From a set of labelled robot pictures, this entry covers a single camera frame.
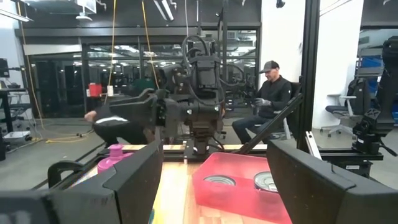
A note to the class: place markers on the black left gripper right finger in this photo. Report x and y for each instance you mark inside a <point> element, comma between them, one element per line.
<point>304,193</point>

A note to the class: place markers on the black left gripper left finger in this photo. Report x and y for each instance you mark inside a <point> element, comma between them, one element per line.
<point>136,186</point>

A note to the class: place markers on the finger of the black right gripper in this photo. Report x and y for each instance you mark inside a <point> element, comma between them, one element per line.
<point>133,112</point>
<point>144,93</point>

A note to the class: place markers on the purple plastic squeeze bottle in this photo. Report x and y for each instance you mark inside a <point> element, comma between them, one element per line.
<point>113,158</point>

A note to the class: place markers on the red label tin can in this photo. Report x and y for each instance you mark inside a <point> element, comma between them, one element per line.
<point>264,182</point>

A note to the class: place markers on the pink translucent plastic bin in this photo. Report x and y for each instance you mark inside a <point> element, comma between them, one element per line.
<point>233,202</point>

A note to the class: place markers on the silver tin can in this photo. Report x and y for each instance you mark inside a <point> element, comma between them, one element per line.
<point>219,180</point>

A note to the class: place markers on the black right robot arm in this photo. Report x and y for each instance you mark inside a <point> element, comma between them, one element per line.
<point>202,77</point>

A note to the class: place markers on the black idle robot arm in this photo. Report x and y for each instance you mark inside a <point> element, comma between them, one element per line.
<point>379,118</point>

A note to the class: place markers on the person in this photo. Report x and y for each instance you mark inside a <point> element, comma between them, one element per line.
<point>273,93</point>
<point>118,127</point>

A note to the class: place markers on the white paper sign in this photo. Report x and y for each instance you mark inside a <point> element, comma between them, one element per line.
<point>110,91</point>

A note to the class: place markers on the red box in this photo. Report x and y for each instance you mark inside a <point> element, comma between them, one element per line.
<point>94,90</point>

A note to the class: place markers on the black controller box stack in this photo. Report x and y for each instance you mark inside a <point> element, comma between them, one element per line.
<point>357,170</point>

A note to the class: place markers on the grey office chair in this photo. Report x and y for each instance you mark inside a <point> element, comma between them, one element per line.
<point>339,109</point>

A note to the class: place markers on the white flat floor box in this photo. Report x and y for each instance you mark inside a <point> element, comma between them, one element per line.
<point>17,136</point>

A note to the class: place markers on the black desk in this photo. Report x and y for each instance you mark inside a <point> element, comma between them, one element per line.
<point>12,91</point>

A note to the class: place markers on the blue storage bins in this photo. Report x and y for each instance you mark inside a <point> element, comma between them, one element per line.
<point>370,62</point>

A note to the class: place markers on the silver aluminium bracket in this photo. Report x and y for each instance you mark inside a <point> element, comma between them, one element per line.
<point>312,146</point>

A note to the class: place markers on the black metal rig frame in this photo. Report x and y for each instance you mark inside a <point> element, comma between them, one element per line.
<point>308,62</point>

